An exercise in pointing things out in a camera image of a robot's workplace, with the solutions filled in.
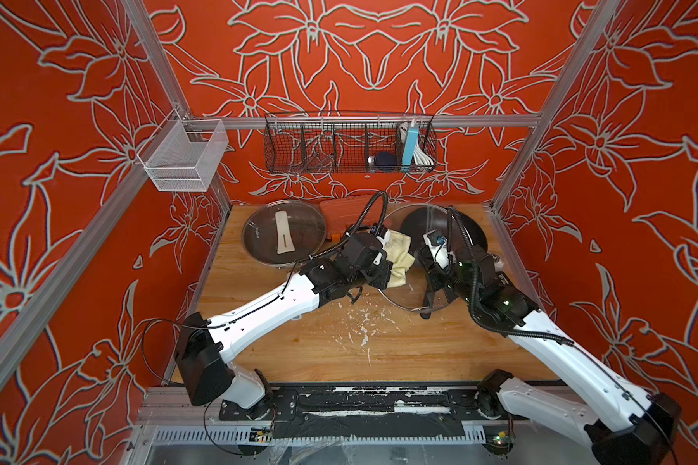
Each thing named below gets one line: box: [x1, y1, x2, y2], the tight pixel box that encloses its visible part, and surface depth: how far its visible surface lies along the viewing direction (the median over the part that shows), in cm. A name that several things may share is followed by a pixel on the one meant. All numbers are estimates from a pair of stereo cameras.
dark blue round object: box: [375, 151, 398, 172], surface depth 97 cm
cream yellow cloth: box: [382, 229, 416, 288], surface depth 73 cm
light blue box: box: [402, 126, 419, 166], surface depth 90 cm
